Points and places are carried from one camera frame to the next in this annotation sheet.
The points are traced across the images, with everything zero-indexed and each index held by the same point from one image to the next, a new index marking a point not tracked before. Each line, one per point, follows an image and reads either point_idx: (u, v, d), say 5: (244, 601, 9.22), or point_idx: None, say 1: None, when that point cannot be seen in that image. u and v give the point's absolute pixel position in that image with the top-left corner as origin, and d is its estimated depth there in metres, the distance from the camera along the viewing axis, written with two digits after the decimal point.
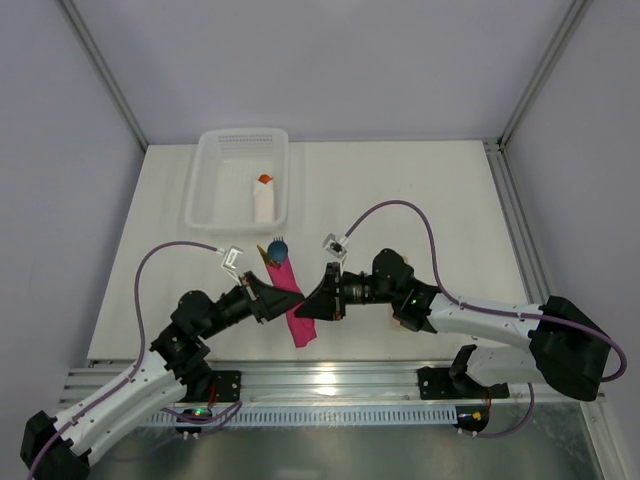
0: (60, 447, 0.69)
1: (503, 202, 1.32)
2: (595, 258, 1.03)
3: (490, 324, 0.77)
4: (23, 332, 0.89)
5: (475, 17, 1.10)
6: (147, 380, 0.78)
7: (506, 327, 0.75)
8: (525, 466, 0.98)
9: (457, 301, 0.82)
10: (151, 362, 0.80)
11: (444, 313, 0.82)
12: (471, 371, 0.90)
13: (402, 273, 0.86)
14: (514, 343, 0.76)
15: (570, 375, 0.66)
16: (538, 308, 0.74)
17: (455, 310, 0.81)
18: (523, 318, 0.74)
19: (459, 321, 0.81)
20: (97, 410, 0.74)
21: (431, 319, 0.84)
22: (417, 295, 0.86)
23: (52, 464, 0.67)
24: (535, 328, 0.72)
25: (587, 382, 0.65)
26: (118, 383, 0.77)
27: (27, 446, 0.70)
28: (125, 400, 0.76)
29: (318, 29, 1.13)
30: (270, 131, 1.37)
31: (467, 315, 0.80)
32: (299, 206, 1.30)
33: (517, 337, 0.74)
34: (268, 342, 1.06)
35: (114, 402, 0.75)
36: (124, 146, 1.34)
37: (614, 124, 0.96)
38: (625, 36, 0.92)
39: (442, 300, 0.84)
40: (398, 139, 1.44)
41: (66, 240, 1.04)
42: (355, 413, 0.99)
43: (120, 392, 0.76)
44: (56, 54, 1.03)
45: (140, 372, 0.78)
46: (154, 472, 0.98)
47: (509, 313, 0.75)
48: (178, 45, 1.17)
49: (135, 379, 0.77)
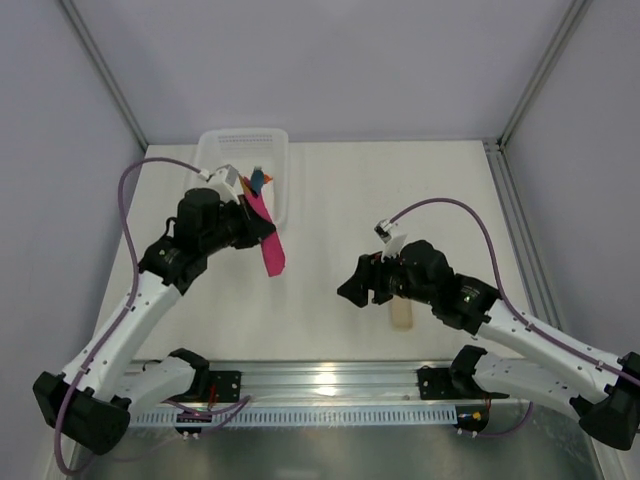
0: (84, 393, 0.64)
1: (504, 202, 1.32)
2: (595, 258, 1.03)
3: (560, 361, 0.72)
4: (23, 332, 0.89)
5: (474, 17, 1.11)
6: (149, 303, 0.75)
7: (580, 371, 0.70)
8: (525, 466, 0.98)
9: (524, 320, 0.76)
10: (146, 284, 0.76)
11: (505, 328, 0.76)
12: (478, 378, 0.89)
13: (436, 262, 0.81)
14: (576, 386, 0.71)
15: (616, 426, 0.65)
16: (614, 359, 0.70)
17: (519, 330, 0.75)
18: (601, 369, 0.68)
19: (519, 343, 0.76)
20: (108, 349, 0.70)
21: (484, 327, 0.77)
22: (470, 292, 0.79)
23: (80, 414, 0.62)
24: (613, 383, 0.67)
25: (626, 436, 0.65)
26: (116, 318, 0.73)
27: (48, 413, 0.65)
28: (134, 328, 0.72)
29: (318, 29, 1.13)
30: (270, 131, 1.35)
31: (535, 342, 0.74)
32: (300, 206, 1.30)
33: (588, 385, 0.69)
34: (269, 343, 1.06)
35: (122, 335, 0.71)
36: (124, 147, 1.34)
37: (615, 124, 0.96)
38: (626, 35, 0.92)
39: (505, 312, 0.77)
40: (398, 139, 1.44)
41: (66, 240, 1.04)
42: (355, 413, 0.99)
43: (122, 324, 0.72)
44: (56, 55, 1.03)
45: (138, 298, 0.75)
46: (154, 472, 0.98)
47: (587, 357, 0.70)
48: (178, 46, 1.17)
49: (135, 307, 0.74)
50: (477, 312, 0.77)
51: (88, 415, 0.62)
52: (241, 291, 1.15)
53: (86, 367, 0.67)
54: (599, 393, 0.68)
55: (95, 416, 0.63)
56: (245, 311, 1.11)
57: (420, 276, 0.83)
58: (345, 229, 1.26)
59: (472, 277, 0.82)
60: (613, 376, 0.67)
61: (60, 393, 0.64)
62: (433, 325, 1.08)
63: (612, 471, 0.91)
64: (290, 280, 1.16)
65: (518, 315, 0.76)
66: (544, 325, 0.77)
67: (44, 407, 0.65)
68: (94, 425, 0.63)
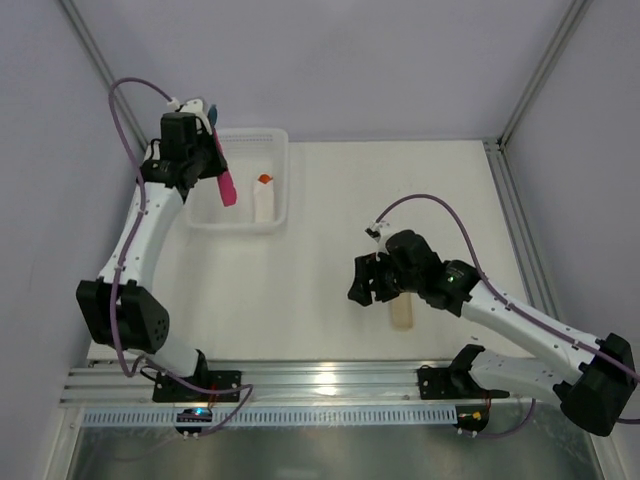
0: (127, 285, 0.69)
1: (504, 202, 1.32)
2: (595, 257, 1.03)
3: (536, 339, 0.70)
4: (24, 331, 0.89)
5: (474, 17, 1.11)
6: (160, 206, 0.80)
7: (555, 349, 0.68)
8: (526, 466, 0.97)
9: (503, 299, 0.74)
10: (154, 192, 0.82)
11: (485, 307, 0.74)
12: (474, 372, 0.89)
13: (418, 244, 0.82)
14: (554, 366, 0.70)
15: (594, 412, 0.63)
16: (593, 340, 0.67)
17: (498, 308, 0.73)
18: (577, 347, 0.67)
19: (499, 322, 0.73)
20: (135, 248, 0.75)
21: (465, 306, 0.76)
22: (455, 273, 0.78)
23: (133, 304, 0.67)
24: (588, 362, 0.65)
25: (605, 422, 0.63)
26: (133, 223, 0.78)
27: (98, 320, 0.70)
28: (156, 220, 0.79)
29: (318, 28, 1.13)
30: (270, 131, 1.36)
31: (514, 320, 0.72)
32: (300, 206, 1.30)
33: (564, 364, 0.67)
34: (270, 343, 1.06)
35: (145, 233, 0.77)
36: (124, 147, 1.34)
37: (615, 121, 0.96)
38: (625, 34, 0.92)
39: (485, 291, 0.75)
40: (398, 139, 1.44)
41: (66, 239, 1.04)
42: (355, 413, 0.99)
43: (142, 227, 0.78)
44: (56, 54, 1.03)
45: (150, 204, 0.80)
46: (150, 473, 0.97)
47: (564, 335, 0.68)
48: (178, 46, 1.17)
49: (148, 211, 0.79)
50: (460, 292, 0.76)
51: (139, 300, 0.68)
52: (241, 291, 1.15)
53: (121, 266, 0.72)
54: (574, 372, 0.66)
55: (143, 302, 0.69)
56: (245, 311, 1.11)
57: (403, 260, 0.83)
58: (344, 229, 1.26)
59: (457, 260, 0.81)
60: (589, 355, 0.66)
61: (105, 293, 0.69)
62: (432, 325, 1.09)
63: (612, 472, 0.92)
64: (289, 280, 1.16)
65: (498, 295, 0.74)
66: (524, 305, 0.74)
67: (92, 312, 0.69)
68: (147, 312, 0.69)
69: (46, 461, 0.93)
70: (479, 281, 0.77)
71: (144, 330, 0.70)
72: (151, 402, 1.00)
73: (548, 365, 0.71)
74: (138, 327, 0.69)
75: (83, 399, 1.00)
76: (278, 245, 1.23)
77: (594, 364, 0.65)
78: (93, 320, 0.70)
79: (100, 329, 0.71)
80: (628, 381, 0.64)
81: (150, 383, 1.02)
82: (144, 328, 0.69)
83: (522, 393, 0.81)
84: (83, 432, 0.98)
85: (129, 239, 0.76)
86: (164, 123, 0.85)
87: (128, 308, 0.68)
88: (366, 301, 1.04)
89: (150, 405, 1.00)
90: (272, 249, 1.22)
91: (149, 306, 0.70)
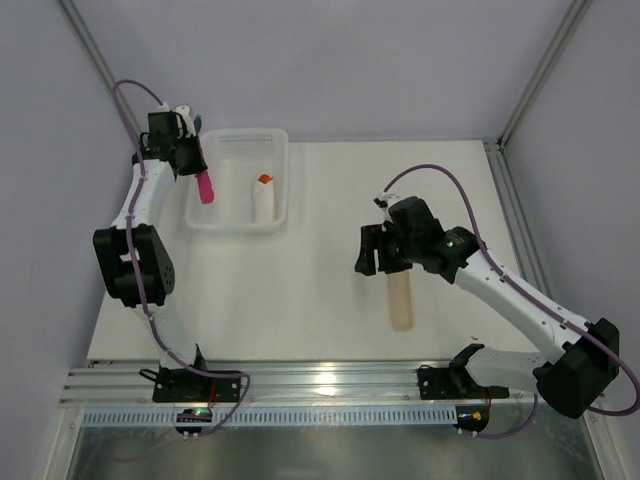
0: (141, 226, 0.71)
1: (504, 202, 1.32)
2: (595, 257, 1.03)
3: (525, 313, 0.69)
4: (24, 331, 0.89)
5: (474, 17, 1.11)
6: (158, 174, 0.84)
7: (542, 325, 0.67)
8: (526, 466, 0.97)
9: (499, 270, 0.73)
10: (153, 163, 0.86)
11: (480, 277, 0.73)
12: (470, 366, 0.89)
13: (421, 210, 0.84)
14: (537, 342, 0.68)
15: (570, 394, 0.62)
16: (582, 322, 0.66)
17: (492, 278, 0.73)
18: (565, 326, 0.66)
19: (489, 292, 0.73)
20: (142, 203, 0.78)
21: (459, 272, 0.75)
22: (455, 239, 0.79)
23: (147, 241, 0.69)
24: (573, 342, 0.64)
25: (578, 405, 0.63)
26: (137, 186, 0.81)
27: (112, 266, 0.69)
28: (159, 179, 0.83)
29: (318, 29, 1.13)
30: (269, 131, 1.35)
31: (505, 292, 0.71)
32: (301, 206, 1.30)
33: (547, 341, 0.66)
34: (270, 343, 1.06)
35: (150, 191, 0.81)
36: (124, 146, 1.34)
37: (615, 122, 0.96)
38: (625, 35, 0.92)
39: (484, 262, 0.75)
40: (398, 140, 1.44)
41: (66, 239, 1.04)
42: (355, 413, 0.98)
43: (146, 188, 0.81)
44: (56, 54, 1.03)
45: (150, 172, 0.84)
46: (151, 473, 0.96)
47: (554, 313, 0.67)
48: (178, 46, 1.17)
49: (148, 176, 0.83)
50: (458, 258, 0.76)
51: (154, 235, 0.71)
52: (240, 291, 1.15)
53: (131, 215, 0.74)
54: (557, 350, 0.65)
55: (158, 239, 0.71)
56: (245, 311, 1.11)
57: (405, 223, 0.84)
58: (345, 229, 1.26)
59: (460, 228, 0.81)
60: (575, 336, 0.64)
61: (118, 239, 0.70)
62: (432, 325, 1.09)
63: (612, 471, 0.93)
64: (289, 280, 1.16)
65: (495, 267, 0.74)
66: (521, 280, 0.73)
67: (105, 261, 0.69)
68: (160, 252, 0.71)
69: (46, 462, 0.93)
70: (478, 250, 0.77)
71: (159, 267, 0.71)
72: (151, 402, 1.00)
73: (532, 341, 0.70)
74: (154, 263, 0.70)
75: (84, 399, 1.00)
76: (278, 245, 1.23)
77: (578, 345, 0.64)
78: (107, 267, 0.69)
79: (114, 279, 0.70)
80: (610, 368, 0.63)
81: (150, 383, 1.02)
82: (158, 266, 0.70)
83: (516, 387, 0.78)
84: (83, 433, 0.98)
85: (134, 198, 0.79)
86: (149, 118, 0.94)
87: (145, 243, 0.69)
88: (369, 272, 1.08)
89: (150, 405, 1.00)
90: (272, 249, 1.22)
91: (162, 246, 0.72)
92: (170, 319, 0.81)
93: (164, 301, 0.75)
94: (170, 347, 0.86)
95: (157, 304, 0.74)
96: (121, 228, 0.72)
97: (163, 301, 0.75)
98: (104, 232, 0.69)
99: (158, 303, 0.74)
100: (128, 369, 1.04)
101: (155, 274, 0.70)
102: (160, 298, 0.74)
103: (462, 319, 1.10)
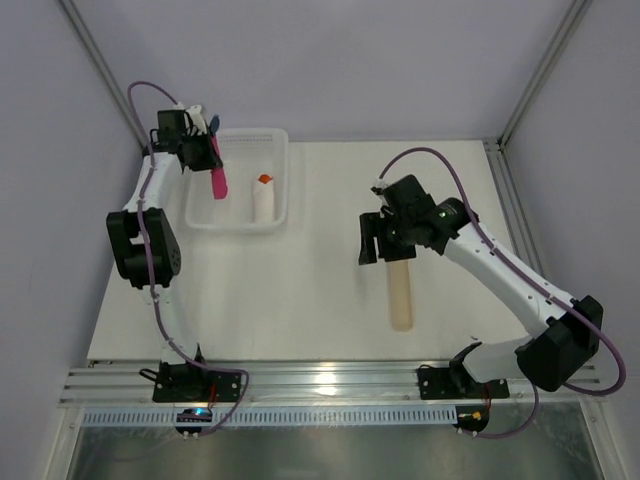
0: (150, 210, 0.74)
1: (504, 202, 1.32)
2: (595, 257, 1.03)
3: (512, 287, 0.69)
4: (23, 331, 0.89)
5: (474, 17, 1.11)
6: (167, 166, 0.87)
7: (529, 300, 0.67)
8: (525, 466, 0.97)
9: (490, 244, 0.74)
10: (163, 156, 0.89)
11: (470, 248, 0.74)
12: (467, 361, 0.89)
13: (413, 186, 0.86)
14: (522, 316, 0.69)
15: (549, 367, 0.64)
16: (568, 297, 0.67)
17: (483, 252, 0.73)
18: (550, 301, 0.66)
19: (479, 264, 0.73)
20: (151, 189, 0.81)
21: (450, 243, 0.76)
22: (447, 210, 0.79)
23: (158, 224, 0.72)
24: (558, 316, 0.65)
25: (556, 378, 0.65)
26: (147, 175, 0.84)
27: (123, 247, 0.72)
28: (167, 169, 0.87)
29: (318, 29, 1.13)
30: (270, 131, 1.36)
31: (494, 264, 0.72)
32: (301, 206, 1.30)
33: (532, 314, 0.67)
34: (270, 343, 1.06)
35: (158, 179, 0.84)
36: (125, 147, 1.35)
37: (615, 122, 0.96)
38: (625, 35, 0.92)
39: (474, 235, 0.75)
40: (398, 140, 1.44)
41: (67, 239, 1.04)
42: (355, 413, 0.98)
43: (156, 177, 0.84)
44: (56, 54, 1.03)
45: (160, 163, 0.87)
46: (150, 472, 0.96)
47: (541, 288, 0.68)
48: (178, 47, 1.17)
49: (158, 168, 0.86)
50: (449, 229, 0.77)
51: (164, 220, 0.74)
52: (240, 291, 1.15)
53: (141, 200, 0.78)
54: (540, 324, 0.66)
55: (168, 223, 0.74)
56: (245, 311, 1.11)
57: (402, 194, 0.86)
58: (345, 228, 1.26)
59: (455, 201, 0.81)
60: (560, 310, 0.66)
61: (129, 222, 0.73)
62: (432, 325, 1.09)
63: (612, 472, 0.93)
64: (289, 279, 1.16)
65: (486, 239, 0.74)
66: (510, 254, 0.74)
67: (116, 241, 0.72)
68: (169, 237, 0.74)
69: (46, 461, 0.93)
70: (469, 223, 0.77)
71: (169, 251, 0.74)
72: (151, 402, 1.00)
73: (516, 314, 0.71)
74: (164, 246, 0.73)
75: (84, 399, 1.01)
76: (278, 245, 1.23)
77: (561, 319, 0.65)
78: (118, 248, 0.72)
79: (124, 260, 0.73)
80: (589, 345, 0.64)
81: (150, 383, 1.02)
82: (166, 248, 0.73)
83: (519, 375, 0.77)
84: (83, 433, 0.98)
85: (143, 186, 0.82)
86: (159, 116, 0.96)
87: (156, 227, 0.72)
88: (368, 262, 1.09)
89: (150, 405, 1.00)
90: (272, 249, 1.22)
91: (171, 229, 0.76)
92: (173, 305, 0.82)
93: (169, 284, 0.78)
94: (172, 338, 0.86)
95: (162, 286, 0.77)
96: (131, 211, 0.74)
97: (169, 283, 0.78)
98: (116, 215, 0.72)
99: (164, 285, 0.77)
100: (128, 369, 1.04)
101: (164, 257, 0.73)
102: (166, 280, 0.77)
103: (462, 318, 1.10)
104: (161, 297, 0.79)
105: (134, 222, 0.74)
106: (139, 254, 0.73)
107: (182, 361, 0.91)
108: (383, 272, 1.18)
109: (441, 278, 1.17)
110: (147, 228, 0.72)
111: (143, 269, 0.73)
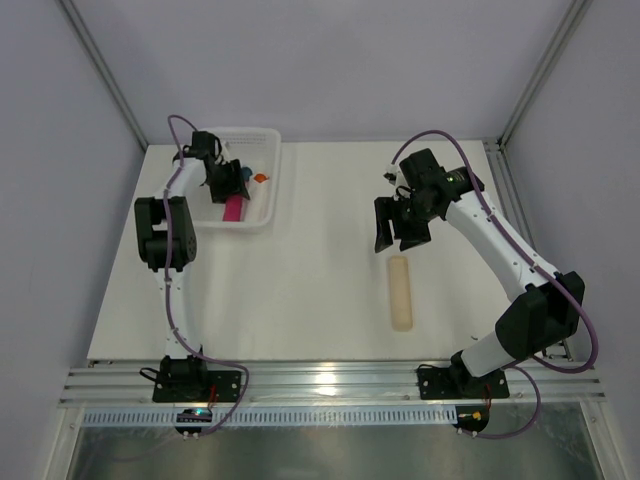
0: (174, 197, 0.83)
1: (503, 202, 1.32)
2: (592, 256, 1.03)
3: (500, 251, 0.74)
4: (23, 331, 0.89)
5: (474, 18, 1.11)
6: (192, 168, 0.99)
7: (514, 265, 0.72)
8: (525, 466, 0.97)
9: (487, 211, 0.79)
10: (190, 160, 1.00)
11: (469, 213, 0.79)
12: (464, 353, 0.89)
13: (423, 154, 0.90)
14: (506, 282, 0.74)
15: (522, 332, 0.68)
16: (554, 270, 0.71)
17: (480, 216, 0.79)
18: (533, 270, 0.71)
19: (476, 229, 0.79)
20: (177, 185, 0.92)
21: (452, 207, 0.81)
22: (455, 176, 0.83)
23: (179, 212, 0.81)
24: (538, 283, 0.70)
25: (528, 349, 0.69)
26: (174, 173, 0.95)
27: (146, 230, 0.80)
28: (193, 171, 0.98)
29: (318, 29, 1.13)
30: (263, 131, 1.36)
31: (488, 230, 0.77)
32: (287, 207, 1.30)
33: (514, 277, 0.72)
34: (271, 345, 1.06)
35: (184, 178, 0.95)
36: (124, 146, 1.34)
37: (615, 123, 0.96)
38: (626, 36, 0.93)
39: (475, 201, 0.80)
40: (397, 140, 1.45)
41: (66, 240, 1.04)
42: (355, 413, 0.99)
43: (180, 178, 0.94)
44: (56, 54, 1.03)
45: (188, 165, 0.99)
46: (149, 473, 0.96)
47: (527, 256, 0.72)
48: (178, 48, 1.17)
49: (185, 168, 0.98)
50: (453, 192, 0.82)
51: (185, 207, 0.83)
52: (240, 290, 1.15)
53: (167, 189, 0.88)
54: (520, 288, 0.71)
55: (188, 211, 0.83)
56: (244, 312, 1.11)
57: (417, 165, 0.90)
58: (345, 227, 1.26)
59: (463, 168, 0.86)
60: (541, 279, 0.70)
61: (155, 208, 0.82)
62: (432, 324, 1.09)
63: (612, 472, 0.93)
64: (289, 278, 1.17)
65: (485, 205, 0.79)
66: (506, 223, 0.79)
67: (140, 222, 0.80)
68: (187, 224, 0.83)
69: (46, 461, 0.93)
70: (473, 191, 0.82)
71: (186, 236, 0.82)
72: (151, 402, 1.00)
73: (500, 279, 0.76)
74: (182, 231, 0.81)
75: (83, 399, 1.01)
76: (277, 245, 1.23)
77: (541, 287, 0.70)
78: (141, 230, 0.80)
79: (146, 243, 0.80)
80: (565, 319, 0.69)
81: (150, 383, 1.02)
82: (184, 232, 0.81)
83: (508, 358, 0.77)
84: (83, 433, 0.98)
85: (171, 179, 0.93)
86: (193, 135, 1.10)
87: (178, 212, 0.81)
88: (385, 246, 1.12)
89: (151, 405, 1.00)
90: (273, 249, 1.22)
91: (191, 219, 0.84)
92: (184, 293, 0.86)
93: (183, 270, 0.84)
94: (178, 328, 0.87)
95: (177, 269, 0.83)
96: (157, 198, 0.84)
97: (183, 270, 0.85)
98: (143, 199, 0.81)
99: (178, 270, 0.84)
100: (128, 369, 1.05)
101: (181, 241, 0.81)
102: (181, 265, 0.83)
103: (462, 318, 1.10)
104: (173, 282, 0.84)
105: (158, 209, 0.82)
106: (159, 237, 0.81)
107: (186, 355, 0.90)
108: (383, 271, 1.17)
109: (442, 275, 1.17)
110: (170, 213, 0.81)
111: (161, 251, 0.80)
